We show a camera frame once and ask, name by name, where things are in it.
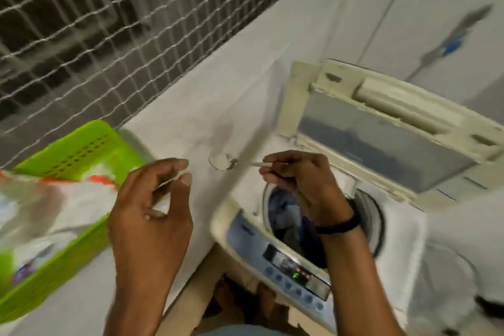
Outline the black clothes item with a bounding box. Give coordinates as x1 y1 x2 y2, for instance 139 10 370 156
295 225 328 269

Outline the white mesh laundry basket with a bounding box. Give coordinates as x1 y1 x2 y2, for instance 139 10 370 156
405 243 483 336

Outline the white window safety net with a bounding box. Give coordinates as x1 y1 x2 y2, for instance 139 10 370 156
0 0 328 169

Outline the green plastic basket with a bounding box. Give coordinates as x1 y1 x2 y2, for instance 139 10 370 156
0 119 146 324

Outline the person's right forearm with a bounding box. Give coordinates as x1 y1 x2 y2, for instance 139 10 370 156
321 225 406 336

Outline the dark blue clothes item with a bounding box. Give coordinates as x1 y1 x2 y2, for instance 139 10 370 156
267 190 305 231

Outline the person's right leg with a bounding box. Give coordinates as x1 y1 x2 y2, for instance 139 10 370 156
256 282 293 326

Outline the detergent powder packet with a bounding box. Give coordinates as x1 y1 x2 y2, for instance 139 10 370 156
0 168 119 289

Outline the person's left hand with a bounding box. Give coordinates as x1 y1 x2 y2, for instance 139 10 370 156
107 157 194 297

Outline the colourful printed shirt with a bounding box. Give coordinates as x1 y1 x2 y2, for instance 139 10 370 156
196 323 292 336

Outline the person's right hand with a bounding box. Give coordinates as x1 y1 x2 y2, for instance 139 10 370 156
259 150 355 228

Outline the black sliding door frame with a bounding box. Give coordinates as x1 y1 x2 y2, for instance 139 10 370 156
440 296 504 336

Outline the white and blue washing machine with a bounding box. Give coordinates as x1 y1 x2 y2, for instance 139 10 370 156
209 58 504 334

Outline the black wristband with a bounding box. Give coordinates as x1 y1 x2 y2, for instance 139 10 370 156
314 212 361 236

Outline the metal spoon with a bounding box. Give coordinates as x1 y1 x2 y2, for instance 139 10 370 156
207 152 275 172

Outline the metal water tap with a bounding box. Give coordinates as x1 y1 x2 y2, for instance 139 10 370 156
458 4 495 41

